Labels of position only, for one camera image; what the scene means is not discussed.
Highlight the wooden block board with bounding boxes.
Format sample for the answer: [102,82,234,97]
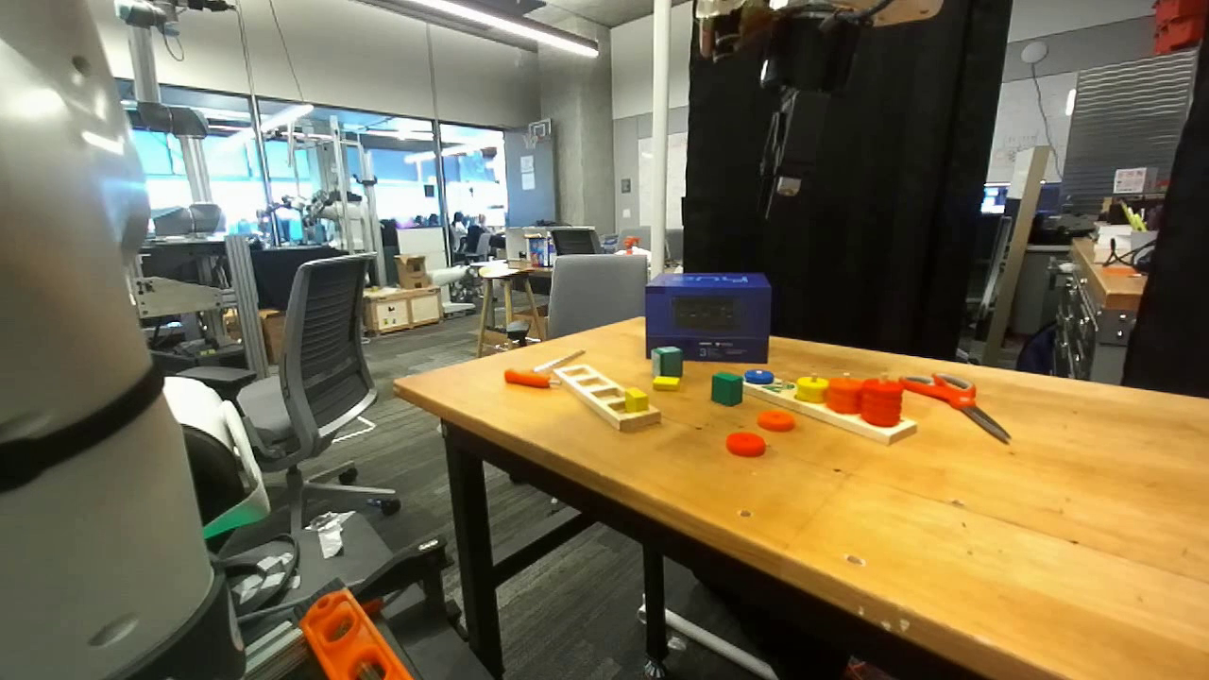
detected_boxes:
[553,364,662,433]

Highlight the white pole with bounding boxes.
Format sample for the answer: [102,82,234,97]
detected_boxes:
[649,0,673,281]

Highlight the blue cardboard box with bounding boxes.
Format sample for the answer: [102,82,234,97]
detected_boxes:
[645,273,772,365]

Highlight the wooden plank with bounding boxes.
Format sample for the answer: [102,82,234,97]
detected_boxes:
[980,145,1052,368]

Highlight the ceiling light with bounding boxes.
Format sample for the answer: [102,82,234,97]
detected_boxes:
[401,0,602,59]

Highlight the grey corrugated panel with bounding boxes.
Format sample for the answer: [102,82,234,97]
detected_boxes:
[1058,49,1200,214]

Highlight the stack of red-orange rings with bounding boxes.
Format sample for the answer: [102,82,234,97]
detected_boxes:
[860,376,905,427]

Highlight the orange scissors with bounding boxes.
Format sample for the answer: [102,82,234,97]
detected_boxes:
[899,373,1013,445]

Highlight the wooden stool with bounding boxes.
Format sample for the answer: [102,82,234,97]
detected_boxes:
[476,262,554,359]

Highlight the drawer cabinet with wooden top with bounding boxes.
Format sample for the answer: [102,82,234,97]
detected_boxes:
[1052,236,1149,384]

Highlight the person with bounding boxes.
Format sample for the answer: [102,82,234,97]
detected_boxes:
[451,212,494,258]

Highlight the grey mesh office chair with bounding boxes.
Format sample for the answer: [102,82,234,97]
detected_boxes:
[178,253,403,532]

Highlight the crumpled white paper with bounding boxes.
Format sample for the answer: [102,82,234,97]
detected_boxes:
[306,510,357,559]

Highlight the orange clamp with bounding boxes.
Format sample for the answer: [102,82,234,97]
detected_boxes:
[299,589,415,680]

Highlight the wooden ring board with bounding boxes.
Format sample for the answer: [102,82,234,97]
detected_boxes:
[741,378,918,445]

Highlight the orange handled screwdriver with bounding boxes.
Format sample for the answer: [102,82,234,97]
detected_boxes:
[504,350,587,389]

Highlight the aluminium frame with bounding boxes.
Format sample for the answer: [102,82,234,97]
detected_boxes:
[130,234,271,379]

